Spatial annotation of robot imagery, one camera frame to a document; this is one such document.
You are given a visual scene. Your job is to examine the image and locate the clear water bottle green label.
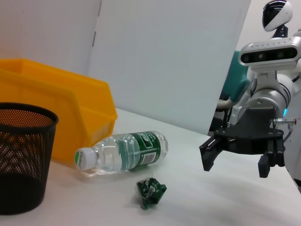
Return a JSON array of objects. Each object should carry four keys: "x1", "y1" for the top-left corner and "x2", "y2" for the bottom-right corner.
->
[{"x1": 74, "y1": 129, "x2": 169, "y2": 172}]

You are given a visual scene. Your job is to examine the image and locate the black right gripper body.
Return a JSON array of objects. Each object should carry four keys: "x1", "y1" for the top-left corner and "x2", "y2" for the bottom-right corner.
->
[{"x1": 214, "y1": 105, "x2": 285, "y2": 156}]

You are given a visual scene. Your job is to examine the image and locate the white black robot head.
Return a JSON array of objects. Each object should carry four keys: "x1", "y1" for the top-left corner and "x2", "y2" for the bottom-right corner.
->
[{"x1": 261, "y1": 0, "x2": 294, "y2": 38}]

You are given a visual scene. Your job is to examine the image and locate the yellow plastic storage bin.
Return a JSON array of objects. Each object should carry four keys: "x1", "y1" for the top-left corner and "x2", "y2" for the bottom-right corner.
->
[{"x1": 0, "y1": 58, "x2": 118, "y2": 167}]

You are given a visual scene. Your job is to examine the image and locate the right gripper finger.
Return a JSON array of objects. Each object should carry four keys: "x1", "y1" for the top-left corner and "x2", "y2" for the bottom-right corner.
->
[
  {"x1": 199, "y1": 136, "x2": 228, "y2": 172},
  {"x1": 257, "y1": 138, "x2": 286, "y2": 178}
]

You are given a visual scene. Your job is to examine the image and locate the green plastic wrapper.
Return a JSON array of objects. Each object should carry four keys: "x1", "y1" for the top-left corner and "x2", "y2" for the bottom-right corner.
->
[{"x1": 136, "y1": 178, "x2": 167, "y2": 210}]

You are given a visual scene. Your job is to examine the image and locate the black mesh pen holder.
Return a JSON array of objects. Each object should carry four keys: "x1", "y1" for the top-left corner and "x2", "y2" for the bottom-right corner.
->
[{"x1": 0, "y1": 102, "x2": 59, "y2": 216}]

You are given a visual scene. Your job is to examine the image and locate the teal chair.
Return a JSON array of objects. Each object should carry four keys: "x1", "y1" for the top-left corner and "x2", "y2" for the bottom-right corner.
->
[{"x1": 215, "y1": 50, "x2": 251, "y2": 128}]

